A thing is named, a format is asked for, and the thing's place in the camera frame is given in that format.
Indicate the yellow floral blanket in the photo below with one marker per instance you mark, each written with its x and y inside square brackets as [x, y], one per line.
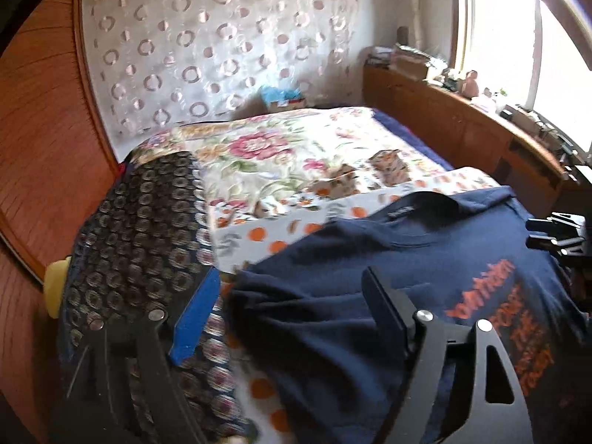
[56, 286]

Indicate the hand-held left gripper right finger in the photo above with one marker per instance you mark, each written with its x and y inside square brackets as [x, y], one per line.
[388, 314]

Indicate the navy blue t-shirt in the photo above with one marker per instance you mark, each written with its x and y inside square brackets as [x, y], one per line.
[333, 277]

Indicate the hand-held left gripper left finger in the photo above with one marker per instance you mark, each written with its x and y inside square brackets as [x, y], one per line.
[194, 323]

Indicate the floral quilt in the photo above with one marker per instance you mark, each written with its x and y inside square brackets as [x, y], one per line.
[259, 157]

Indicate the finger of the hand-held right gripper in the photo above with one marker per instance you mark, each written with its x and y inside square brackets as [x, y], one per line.
[550, 224]
[548, 243]

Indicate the orange fruit print blanket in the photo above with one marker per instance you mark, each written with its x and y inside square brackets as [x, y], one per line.
[259, 240]

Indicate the pink figurine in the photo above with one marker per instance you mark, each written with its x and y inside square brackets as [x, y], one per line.
[471, 84]

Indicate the sheer circle-patterned curtain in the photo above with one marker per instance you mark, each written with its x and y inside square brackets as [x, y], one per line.
[208, 32]

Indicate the window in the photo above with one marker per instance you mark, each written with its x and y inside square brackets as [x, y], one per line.
[504, 46]

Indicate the floral window curtain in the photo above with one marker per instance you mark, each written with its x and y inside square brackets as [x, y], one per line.
[416, 0]

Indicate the stack of books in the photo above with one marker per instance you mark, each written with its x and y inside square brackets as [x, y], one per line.
[407, 60]

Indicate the wooden headboard cabinet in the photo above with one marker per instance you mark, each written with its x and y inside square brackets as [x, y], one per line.
[444, 120]

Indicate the blue plastic bag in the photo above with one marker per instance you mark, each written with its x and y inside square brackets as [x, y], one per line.
[280, 97]

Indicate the dark circle-patterned folded garment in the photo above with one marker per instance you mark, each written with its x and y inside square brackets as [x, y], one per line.
[138, 222]

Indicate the dark blue bedsheet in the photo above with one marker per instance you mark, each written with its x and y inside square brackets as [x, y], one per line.
[411, 138]

